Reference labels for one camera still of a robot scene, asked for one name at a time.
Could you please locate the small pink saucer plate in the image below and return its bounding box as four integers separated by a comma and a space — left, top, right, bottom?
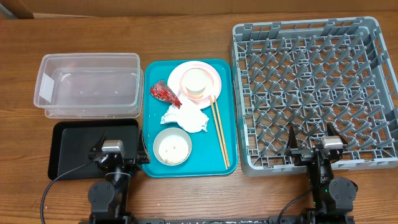
180, 68, 215, 101

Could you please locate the black plastic tray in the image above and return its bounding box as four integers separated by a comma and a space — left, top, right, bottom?
47, 119, 141, 180

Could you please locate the teal plastic serving tray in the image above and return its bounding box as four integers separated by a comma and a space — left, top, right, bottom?
143, 59, 238, 178

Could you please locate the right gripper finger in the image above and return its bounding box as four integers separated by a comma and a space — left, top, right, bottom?
326, 122, 348, 145
287, 124, 299, 149

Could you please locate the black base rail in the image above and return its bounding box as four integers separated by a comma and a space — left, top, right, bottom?
137, 215, 300, 224

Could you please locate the red foil wrapper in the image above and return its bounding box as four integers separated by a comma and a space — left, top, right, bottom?
150, 80, 182, 108

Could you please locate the clear plastic waste bin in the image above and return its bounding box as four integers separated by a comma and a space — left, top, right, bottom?
33, 53, 144, 119

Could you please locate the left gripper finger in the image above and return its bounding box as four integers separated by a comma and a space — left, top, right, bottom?
137, 130, 147, 156
93, 133, 106, 152

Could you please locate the white rice pile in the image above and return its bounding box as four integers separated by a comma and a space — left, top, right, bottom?
158, 135, 189, 165

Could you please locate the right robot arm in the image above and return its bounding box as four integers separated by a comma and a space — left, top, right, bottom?
277, 123, 358, 223

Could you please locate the white ceramic cup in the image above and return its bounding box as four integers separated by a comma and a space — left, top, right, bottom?
181, 68, 208, 98

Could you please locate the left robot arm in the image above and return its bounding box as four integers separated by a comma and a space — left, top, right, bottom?
88, 132, 150, 223

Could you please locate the grey plastic dish rack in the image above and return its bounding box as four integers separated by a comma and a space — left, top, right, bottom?
230, 17, 397, 177

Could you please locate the wooden chopstick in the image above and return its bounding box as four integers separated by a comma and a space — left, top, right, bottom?
213, 95, 230, 169
210, 97, 228, 169

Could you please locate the grey bowl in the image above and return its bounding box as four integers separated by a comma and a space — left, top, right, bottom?
153, 128, 192, 166

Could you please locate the white paper napkin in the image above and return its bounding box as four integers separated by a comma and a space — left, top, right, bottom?
160, 95, 209, 133

